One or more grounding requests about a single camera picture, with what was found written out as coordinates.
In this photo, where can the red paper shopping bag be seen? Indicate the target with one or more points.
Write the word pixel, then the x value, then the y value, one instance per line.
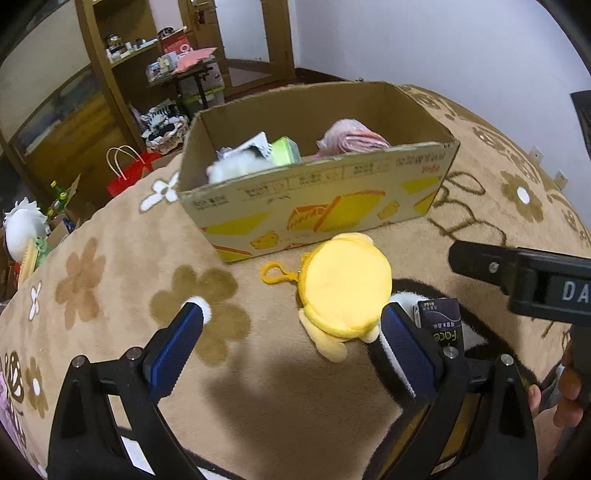
pixel 141 163

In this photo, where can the red gift bag on table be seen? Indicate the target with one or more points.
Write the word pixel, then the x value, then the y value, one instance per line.
pixel 176 41

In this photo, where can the white fluffy duck plush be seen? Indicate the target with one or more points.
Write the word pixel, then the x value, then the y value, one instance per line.
pixel 235 165

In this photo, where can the green tissue pack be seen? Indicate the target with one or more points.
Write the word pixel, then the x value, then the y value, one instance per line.
pixel 284 151

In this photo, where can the yellow plush coin pouch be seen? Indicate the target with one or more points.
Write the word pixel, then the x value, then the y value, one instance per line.
pixel 343 286

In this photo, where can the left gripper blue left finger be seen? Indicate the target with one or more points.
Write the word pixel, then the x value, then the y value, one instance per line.
pixel 169 349

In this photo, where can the basket with zebra plush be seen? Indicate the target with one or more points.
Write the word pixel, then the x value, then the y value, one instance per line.
pixel 163 128

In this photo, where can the purple haired plush doll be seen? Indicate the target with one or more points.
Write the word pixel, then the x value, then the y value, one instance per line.
pixel 223 151

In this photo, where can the green glass bottle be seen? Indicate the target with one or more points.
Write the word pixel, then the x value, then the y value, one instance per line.
pixel 61 197

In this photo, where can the small black side table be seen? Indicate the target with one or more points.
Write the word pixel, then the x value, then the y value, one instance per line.
pixel 197 88

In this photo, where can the wooden wardrobe shelf unit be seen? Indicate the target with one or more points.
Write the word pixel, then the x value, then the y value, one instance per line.
pixel 73 79

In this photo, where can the white spiky plush toy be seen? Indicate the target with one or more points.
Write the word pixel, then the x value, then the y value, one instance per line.
pixel 23 222

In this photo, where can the pink white tissue pack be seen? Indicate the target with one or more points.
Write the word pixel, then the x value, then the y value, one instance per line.
pixel 350 136

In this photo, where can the open cardboard box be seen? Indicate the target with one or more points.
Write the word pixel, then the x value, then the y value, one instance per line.
pixel 314 199

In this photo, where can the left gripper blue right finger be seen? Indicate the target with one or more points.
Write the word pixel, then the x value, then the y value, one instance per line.
pixel 412 352

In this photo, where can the pink cloth on table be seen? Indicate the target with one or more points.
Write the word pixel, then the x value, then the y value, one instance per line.
pixel 191 58

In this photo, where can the person's right hand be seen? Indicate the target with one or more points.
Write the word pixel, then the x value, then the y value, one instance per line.
pixel 566 393

